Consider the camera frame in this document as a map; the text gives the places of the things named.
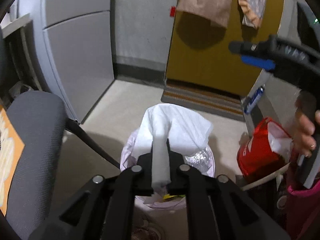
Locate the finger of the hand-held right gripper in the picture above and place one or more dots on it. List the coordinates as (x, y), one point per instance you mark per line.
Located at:
(260, 62)

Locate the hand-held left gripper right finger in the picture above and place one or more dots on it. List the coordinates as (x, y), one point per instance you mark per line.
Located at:
(176, 177)

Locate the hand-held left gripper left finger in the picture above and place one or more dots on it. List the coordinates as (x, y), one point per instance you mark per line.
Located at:
(143, 177)

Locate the small bin with pink liner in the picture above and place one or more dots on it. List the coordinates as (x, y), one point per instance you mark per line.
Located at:
(132, 152)

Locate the white paper napkin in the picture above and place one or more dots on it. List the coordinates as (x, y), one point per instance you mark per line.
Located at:
(175, 125)

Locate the person's right hand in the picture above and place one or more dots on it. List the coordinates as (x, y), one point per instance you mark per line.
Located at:
(303, 135)

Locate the yellow door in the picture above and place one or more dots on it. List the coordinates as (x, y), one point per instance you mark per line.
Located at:
(212, 62)

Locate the person's grey slipper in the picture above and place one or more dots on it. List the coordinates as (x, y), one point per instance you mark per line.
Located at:
(147, 230)

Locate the orange striped cloth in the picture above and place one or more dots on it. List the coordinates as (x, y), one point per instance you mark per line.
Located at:
(251, 2)

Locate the brown striped doormat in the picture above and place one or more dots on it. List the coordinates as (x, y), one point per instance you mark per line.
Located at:
(200, 100)

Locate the white paper sheet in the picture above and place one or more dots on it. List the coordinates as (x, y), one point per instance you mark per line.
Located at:
(280, 137)

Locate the brown paper bag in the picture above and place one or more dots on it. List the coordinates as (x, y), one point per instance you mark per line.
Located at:
(205, 2)

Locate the red shopping bag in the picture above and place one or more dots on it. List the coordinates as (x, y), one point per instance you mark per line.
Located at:
(257, 150)

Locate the red tape piece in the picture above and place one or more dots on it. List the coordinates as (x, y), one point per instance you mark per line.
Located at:
(172, 11)

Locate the grey office chair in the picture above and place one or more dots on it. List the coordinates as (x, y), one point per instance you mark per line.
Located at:
(37, 130)

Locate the person's pink garment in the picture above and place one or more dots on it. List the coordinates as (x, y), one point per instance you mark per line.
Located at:
(305, 210)

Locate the yellow striped plastic mat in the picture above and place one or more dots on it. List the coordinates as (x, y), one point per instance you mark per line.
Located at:
(10, 150)

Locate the white desk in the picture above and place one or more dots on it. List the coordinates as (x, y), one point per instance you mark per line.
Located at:
(15, 27)

